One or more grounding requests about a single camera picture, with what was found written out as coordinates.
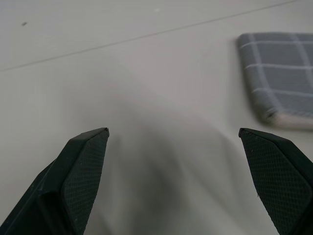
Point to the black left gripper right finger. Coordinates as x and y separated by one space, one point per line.
281 176

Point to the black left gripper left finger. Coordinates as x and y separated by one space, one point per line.
73 176

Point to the grey plaid cloth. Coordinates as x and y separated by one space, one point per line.
278 73

